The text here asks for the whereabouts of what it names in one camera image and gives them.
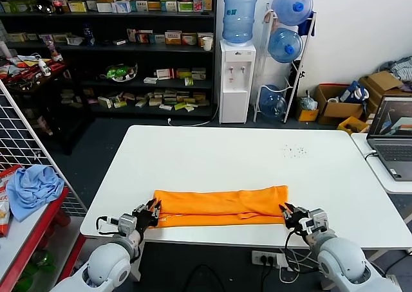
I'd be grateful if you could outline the pink labelled drink bottle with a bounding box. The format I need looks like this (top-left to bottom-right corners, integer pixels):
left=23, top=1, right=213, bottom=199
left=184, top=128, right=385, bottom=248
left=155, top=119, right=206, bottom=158
left=44, top=36, right=64, bottom=63

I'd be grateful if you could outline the cardboard box with orange rim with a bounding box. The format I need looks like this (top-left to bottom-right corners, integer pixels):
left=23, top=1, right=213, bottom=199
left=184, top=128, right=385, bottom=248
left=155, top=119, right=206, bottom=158
left=314, top=84, right=365, bottom=125

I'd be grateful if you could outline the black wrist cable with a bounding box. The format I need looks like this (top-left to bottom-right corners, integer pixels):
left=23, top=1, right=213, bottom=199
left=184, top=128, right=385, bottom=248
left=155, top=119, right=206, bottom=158
left=284, top=229, right=305, bottom=253
left=95, top=216, right=120, bottom=235

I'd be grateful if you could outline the white water dispenser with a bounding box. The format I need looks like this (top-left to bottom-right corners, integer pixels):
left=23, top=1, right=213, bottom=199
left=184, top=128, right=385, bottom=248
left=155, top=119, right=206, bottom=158
left=218, top=39, right=257, bottom=125

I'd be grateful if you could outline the grey laptop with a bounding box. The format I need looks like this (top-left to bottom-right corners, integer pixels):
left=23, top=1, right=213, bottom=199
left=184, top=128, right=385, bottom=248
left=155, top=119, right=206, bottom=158
left=366, top=95, right=412, bottom=182

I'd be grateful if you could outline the black floor cable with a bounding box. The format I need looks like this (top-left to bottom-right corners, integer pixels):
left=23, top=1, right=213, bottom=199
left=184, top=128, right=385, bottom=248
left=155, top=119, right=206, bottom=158
left=185, top=264, right=226, bottom=292

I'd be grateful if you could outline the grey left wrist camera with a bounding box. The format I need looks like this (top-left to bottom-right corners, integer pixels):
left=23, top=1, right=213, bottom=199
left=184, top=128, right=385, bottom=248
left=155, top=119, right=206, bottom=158
left=118, top=214, right=138, bottom=237

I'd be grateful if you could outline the red framed storage rack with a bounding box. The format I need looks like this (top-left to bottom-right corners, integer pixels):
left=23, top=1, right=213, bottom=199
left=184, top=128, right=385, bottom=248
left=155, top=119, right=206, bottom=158
left=0, top=185, right=88, bottom=292

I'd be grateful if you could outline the striped clothes pile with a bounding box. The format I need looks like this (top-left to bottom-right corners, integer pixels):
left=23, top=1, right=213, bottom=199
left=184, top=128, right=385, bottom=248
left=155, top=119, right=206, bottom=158
left=378, top=56, right=412, bottom=82

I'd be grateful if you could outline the orange snack bag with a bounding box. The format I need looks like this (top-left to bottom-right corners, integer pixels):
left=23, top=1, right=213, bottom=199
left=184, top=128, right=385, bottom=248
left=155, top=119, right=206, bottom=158
left=0, top=194, right=13, bottom=238

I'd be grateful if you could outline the clear bag of items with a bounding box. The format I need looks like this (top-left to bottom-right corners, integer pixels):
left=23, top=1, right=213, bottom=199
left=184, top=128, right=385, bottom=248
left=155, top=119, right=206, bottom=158
left=299, top=91, right=318, bottom=111

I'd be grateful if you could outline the wide yellow white box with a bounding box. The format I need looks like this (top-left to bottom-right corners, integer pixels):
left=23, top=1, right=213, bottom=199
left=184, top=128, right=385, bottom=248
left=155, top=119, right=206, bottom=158
left=164, top=31, right=183, bottom=45

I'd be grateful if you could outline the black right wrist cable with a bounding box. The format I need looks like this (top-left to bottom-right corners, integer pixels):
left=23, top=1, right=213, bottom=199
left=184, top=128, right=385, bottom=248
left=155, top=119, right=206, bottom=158
left=284, top=229, right=305, bottom=253

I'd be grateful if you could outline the black shelving unit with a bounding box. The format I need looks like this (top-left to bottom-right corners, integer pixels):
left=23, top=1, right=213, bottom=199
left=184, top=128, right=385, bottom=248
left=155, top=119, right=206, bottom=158
left=0, top=0, right=218, bottom=120

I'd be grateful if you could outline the dark blue hanging cloth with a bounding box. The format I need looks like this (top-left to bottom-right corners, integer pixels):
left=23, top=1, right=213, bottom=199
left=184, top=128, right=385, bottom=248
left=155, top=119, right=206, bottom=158
left=298, top=14, right=317, bottom=37

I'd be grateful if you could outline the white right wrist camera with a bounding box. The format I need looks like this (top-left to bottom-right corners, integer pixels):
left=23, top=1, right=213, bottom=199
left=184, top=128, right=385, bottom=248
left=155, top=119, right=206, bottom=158
left=302, top=208, right=329, bottom=233

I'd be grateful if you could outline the green plastic bottle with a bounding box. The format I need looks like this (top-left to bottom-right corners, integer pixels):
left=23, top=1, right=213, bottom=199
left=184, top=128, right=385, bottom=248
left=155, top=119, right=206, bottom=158
left=15, top=274, right=35, bottom=292
left=30, top=250, right=57, bottom=273

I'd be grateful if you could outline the large brown cardboard box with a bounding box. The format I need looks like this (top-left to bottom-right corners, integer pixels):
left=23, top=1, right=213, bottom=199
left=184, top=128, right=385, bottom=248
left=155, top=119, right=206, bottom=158
left=359, top=70, right=404, bottom=113

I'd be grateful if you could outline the dark side table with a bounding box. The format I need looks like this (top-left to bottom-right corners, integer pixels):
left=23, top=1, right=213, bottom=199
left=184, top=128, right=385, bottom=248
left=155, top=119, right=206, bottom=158
left=0, top=60, right=97, bottom=156

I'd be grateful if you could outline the small yellow box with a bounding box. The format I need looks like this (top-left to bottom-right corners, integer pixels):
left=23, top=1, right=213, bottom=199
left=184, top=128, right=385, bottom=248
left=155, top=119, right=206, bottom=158
left=295, top=107, right=319, bottom=122

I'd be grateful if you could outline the white plastic bottle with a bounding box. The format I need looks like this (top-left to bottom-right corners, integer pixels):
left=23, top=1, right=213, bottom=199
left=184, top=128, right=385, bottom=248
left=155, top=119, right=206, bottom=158
left=37, top=59, right=52, bottom=77

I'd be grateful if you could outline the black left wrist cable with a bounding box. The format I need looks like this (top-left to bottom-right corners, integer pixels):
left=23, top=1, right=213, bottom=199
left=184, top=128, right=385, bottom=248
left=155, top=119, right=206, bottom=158
left=95, top=216, right=120, bottom=235

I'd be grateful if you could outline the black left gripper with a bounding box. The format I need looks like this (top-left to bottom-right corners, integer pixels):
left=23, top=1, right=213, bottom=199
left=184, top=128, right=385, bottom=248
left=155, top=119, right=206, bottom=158
left=131, top=199, right=163, bottom=232

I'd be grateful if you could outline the white wire grid panel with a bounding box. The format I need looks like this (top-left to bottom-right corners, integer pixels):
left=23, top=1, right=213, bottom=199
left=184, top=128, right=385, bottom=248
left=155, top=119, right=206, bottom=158
left=0, top=79, right=88, bottom=215

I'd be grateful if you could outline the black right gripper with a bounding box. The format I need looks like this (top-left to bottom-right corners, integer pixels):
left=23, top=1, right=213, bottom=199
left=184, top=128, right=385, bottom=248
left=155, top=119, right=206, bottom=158
left=278, top=202, right=310, bottom=233

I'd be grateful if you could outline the white metal jug rack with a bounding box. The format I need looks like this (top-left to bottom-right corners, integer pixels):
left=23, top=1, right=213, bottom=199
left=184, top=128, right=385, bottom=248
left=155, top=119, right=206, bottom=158
left=252, top=2, right=318, bottom=124

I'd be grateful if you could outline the black folded stand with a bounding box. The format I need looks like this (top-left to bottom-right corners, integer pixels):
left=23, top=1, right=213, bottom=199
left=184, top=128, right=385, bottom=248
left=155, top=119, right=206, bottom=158
left=289, top=59, right=306, bottom=92

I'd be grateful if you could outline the white charger cable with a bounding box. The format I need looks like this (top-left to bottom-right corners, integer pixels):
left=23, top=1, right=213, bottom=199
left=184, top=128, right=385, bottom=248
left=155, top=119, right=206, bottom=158
left=278, top=250, right=319, bottom=284

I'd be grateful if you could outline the blue white medicine box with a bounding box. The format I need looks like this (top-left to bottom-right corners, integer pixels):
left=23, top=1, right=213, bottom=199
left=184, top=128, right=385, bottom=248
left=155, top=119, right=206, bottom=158
left=111, top=1, right=132, bottom=14

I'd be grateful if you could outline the glossy dark round bowl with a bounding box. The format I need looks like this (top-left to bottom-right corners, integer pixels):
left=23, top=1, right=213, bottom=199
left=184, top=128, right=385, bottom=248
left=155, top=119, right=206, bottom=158
left=35, top=0, right=54, bottom=15

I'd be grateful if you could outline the red white snack bag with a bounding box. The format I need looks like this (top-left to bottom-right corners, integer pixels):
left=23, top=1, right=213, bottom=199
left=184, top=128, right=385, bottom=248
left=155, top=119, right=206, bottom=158
left=0, top=165, right=22, bottom=190

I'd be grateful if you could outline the light blue crumpled cloth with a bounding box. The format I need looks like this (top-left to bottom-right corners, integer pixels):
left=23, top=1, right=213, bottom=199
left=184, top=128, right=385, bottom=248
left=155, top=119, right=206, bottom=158
left=5, top=165, right=65, bottom=223

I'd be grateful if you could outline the wrapped fruit bowl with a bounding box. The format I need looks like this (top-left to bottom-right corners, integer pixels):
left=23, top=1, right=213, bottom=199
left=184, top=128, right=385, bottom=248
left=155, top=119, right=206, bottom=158
left=99, top=62, right=138, bottom=83

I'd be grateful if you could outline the white floor power cable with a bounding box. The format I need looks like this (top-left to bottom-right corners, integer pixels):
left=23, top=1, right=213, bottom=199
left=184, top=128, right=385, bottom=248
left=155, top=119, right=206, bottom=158
left=166, top=110, right=221, bottom=127

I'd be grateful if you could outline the blue plastic bottle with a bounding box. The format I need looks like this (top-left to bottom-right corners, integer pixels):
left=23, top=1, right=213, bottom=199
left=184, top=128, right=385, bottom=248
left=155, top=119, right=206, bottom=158
left=82, top=23, right=95, bottom=47

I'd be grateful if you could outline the orange t-shirt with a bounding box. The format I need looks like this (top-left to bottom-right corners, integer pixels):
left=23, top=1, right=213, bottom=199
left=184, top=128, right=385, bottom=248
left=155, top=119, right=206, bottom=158
left=151, top=184, right=290, bottom=229

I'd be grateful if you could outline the labelled blue water jug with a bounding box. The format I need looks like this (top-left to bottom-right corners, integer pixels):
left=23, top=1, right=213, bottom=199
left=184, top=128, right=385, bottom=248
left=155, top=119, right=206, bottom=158
left=221, top=0, right=258, bottom=47

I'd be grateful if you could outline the yellow open carton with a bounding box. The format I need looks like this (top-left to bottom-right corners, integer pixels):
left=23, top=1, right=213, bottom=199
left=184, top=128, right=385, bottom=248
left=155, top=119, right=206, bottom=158
left=337, top=116, right=370, bottom=134

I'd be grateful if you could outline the blue white package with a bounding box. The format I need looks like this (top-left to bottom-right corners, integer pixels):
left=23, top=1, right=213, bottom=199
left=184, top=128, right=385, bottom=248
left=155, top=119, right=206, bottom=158
left=337, top=80, right=370, bottom=104

